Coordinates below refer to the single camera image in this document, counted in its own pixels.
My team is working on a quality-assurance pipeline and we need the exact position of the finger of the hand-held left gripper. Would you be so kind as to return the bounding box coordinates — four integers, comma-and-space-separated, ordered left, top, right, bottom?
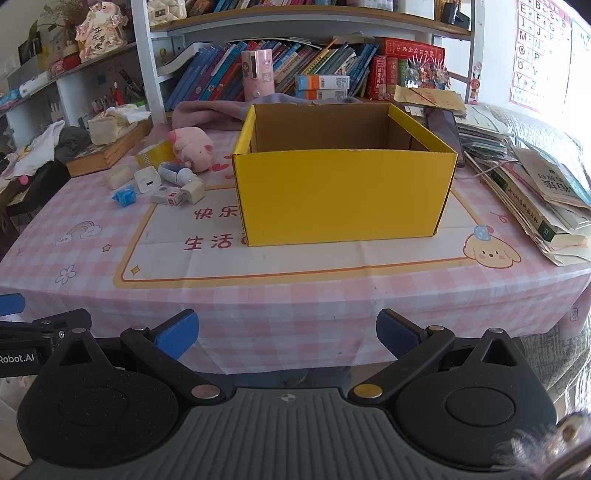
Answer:
0, 293, 26, 315
0, 308, 92, 342

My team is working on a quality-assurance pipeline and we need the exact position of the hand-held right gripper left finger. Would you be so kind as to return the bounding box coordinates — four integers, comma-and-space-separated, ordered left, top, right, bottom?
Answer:
41, 310, 227, 407

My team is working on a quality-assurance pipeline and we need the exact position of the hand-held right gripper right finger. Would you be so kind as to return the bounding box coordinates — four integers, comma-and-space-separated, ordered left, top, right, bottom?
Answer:
347, 309, 532, 407

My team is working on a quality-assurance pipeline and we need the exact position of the small white red-label box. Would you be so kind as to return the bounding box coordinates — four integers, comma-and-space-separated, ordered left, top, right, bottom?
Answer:
151, 187, 184, 206

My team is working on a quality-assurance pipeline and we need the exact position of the cream cube charger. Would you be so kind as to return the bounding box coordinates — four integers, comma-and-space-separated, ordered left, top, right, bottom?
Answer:
182, 178, 206, 204

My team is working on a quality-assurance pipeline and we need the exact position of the yellow cardboard box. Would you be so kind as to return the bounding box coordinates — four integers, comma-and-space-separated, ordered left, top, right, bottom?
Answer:
232, 102, 459, 247

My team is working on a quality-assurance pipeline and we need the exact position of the white charger adapter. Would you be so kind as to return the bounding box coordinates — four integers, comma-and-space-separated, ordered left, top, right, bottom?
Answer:
134, 167, 160, 195

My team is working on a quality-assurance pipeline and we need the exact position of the white bottle blue band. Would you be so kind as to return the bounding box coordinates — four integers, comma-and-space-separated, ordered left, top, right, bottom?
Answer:
158, 161, 195, 185

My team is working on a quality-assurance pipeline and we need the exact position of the cream rectangular block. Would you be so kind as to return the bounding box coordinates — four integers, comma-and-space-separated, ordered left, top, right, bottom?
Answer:
104, 167, 134, 190

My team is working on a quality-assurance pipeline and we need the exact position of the yellow tape roll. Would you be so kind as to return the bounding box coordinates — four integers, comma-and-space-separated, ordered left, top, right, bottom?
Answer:
135, 140, 175, 169

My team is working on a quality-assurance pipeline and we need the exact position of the pink pig plush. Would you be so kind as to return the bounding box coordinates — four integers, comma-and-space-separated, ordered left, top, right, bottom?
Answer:
167, 127, 215, 174

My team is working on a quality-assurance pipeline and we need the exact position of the black chair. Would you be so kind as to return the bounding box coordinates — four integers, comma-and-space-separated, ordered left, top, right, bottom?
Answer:
0, 159, 72, 259

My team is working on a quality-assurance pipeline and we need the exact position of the white printed garment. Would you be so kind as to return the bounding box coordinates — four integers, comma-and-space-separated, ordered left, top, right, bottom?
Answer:
0, 121, 65, 181

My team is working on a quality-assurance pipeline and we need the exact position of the wooden tray with tissue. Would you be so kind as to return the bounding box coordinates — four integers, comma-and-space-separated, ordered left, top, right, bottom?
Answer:
65, 119, 154, 178

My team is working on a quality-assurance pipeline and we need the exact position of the person's fluffy grey garment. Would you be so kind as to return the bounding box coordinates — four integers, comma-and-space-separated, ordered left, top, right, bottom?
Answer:
492, 411, 591, 480

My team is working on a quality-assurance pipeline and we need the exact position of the cream tissue box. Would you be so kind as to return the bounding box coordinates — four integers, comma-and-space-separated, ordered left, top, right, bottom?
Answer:
88, 107, 151, 146

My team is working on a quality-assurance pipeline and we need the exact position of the pile of books and papers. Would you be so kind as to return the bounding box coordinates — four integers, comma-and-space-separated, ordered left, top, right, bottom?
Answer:
455, 104, 591, 267

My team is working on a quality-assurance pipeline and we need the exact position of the dark purple pouch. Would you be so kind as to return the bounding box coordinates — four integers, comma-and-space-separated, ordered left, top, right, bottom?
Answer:
424, 107, 465, 168

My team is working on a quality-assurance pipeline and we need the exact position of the mauve pink cloth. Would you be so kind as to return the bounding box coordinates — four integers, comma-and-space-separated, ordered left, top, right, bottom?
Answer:
172, 99, 254, 133

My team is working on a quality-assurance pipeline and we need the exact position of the white tissue pack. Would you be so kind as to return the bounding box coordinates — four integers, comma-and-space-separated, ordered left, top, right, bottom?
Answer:
18, 70, 51, 97

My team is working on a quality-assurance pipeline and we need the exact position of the white side shelf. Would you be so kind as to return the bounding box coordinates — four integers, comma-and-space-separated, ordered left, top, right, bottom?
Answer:
0, 41, 153, 139

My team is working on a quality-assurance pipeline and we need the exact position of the brown paper envelope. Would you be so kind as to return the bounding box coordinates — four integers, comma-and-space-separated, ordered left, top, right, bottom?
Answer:
394, 85, 468, 116

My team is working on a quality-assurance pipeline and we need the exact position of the red round jar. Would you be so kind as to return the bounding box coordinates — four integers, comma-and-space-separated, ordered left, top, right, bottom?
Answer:
50, 52, 81, 77

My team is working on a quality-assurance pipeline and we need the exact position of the orange blue white box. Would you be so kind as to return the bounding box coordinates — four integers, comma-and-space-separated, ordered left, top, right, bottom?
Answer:
295, 74, 350, 92
295, 89, 348, 100

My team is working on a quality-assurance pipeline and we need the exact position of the row of red books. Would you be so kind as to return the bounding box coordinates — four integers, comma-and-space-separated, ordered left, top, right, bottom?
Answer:
367, 55, 411, 100

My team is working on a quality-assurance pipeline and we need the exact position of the row of blue-spined books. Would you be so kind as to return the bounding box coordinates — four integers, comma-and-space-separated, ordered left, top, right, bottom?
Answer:
164, 39, 384, 112

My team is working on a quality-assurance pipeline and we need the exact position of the colourful sticker pack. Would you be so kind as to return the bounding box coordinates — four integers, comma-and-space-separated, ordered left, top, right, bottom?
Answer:
402, 60, 451, 90

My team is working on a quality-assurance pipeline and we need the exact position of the pink tumbler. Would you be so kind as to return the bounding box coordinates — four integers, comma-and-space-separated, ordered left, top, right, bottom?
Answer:
241, 50, 276, 100

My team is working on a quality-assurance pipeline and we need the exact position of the white bookshelf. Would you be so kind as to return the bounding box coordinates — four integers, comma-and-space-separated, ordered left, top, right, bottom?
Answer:
131, 0, 476, 125

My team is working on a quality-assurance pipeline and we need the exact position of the floral pattern plush doll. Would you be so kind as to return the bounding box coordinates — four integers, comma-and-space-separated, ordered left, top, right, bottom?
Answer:
76, 2, 127, 63

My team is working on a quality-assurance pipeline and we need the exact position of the red book box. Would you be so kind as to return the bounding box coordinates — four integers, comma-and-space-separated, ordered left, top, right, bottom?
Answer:
375, 38, 446, 64

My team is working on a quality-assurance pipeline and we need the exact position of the dried flower bunch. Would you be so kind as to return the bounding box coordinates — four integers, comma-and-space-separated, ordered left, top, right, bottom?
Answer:
37, 0, 93, 28

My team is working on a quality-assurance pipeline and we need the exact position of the cream quilted handbag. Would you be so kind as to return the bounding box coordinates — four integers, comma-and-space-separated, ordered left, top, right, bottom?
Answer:
147, 0, 188, 21

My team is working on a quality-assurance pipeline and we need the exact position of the white cable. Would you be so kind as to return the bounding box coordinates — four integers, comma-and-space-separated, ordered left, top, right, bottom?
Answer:
462, 157, 515, 178

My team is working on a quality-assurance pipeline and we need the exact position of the red cartoon wall sticker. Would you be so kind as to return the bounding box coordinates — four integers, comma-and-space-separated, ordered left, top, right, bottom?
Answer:
466, 62, 483, 104

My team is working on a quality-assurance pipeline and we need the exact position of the wall poster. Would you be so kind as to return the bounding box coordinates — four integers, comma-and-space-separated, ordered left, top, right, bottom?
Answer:
509, 0, 573, 114

